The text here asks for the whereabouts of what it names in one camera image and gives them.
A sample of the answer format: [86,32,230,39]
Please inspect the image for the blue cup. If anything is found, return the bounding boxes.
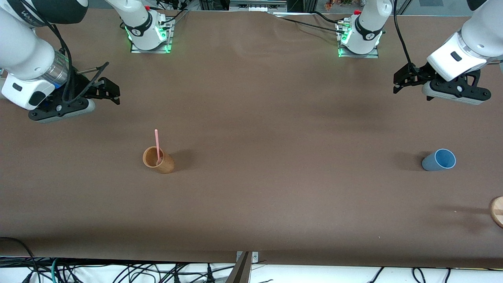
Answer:
[422,149,457,172]

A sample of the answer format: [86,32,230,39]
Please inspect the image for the brown wooden cup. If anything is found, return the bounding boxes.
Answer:
[142,146,175,175]

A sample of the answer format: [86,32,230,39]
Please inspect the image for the colourful background object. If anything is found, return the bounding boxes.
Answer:
[324,0,355,11]

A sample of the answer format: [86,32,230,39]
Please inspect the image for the round wooden disc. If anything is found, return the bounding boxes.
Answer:
[489,196,503,229]

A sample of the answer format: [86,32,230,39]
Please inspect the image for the grey equipment box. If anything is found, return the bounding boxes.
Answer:
[229,0,288,12]

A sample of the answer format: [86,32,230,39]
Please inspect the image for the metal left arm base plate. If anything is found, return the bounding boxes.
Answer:
[337,22,380,59]

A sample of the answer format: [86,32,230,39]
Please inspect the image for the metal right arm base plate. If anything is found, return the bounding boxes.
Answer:
[130,18,174,54]

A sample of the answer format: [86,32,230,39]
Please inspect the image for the black cable on table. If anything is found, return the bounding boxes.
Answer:
[271,11,350,35]

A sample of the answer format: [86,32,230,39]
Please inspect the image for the thick black floor cable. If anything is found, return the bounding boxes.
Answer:
[0,237,40,283]

